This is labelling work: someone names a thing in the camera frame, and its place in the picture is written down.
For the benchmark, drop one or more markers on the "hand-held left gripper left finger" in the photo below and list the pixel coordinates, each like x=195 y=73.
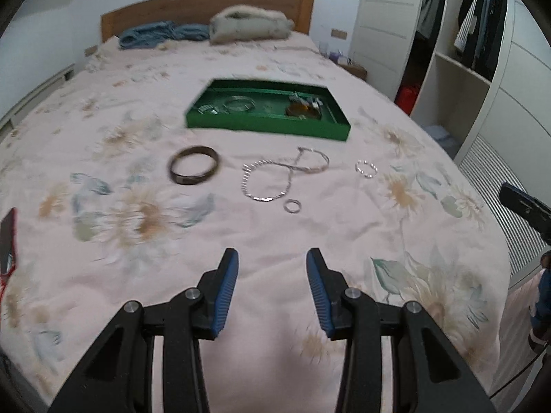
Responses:
x=226 y=288

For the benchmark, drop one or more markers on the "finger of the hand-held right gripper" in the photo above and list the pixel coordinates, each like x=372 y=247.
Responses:
x=523 y=204

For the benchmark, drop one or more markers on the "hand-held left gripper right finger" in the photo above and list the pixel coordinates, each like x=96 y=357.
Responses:
x=318 y=288

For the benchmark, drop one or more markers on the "green shallow tray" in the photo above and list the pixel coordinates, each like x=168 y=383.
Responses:
x=267 y=129

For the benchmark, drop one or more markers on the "silver wristwatch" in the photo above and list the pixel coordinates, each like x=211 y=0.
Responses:
x=206 y=109

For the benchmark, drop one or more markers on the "amber bangle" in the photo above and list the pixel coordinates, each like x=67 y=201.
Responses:
x=289 y=111

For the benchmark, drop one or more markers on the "thin silver bangle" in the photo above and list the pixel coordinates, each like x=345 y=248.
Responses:
x=247 y=102

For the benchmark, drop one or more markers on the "floral pink bedspread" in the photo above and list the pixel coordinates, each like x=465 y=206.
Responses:
x=280 y=232

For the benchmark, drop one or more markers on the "folded grey-blue clothes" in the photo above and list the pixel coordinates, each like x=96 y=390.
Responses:
x=441 y=140

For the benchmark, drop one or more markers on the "dark brown bangle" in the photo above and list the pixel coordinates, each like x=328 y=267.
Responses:
x=189 y=179

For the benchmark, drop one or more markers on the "row of hanging clothes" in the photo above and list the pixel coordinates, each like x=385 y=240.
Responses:
x=478 y=30

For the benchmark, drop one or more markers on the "small purple box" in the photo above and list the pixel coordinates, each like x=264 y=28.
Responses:
x=336 y=56

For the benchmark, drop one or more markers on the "white wardrobe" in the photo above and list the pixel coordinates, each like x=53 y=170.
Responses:
x=383 y=17

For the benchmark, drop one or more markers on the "grey fluffy pillow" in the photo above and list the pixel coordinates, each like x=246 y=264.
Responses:
x=249 y=26

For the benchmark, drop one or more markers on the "blue blanket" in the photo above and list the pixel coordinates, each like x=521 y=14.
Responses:
x=146 y=36

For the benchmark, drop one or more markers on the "white low shelf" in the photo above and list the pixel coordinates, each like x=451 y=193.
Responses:
x=38 y=94

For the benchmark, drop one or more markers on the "wooden headboard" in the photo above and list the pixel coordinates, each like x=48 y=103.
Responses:
x=172 y=8

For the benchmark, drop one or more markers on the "wall socket plate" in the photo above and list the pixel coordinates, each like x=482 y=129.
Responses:
x=339 y=33
x=90 y=50

